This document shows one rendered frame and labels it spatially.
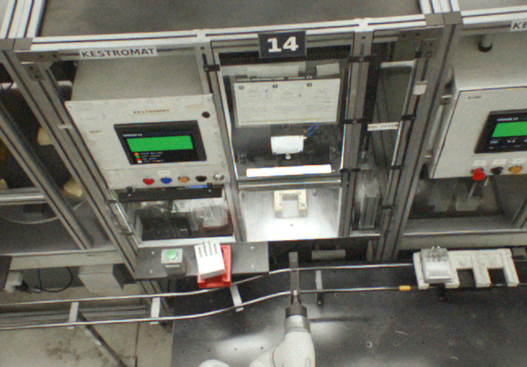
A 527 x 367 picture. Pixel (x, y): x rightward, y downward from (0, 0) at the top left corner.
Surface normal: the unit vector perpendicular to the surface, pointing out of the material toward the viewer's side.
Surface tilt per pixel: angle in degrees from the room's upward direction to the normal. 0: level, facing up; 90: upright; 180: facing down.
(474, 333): 0
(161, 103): 90
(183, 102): 90
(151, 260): 0
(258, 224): 0
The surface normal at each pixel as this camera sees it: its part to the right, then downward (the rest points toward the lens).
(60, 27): -0.06, -0.54
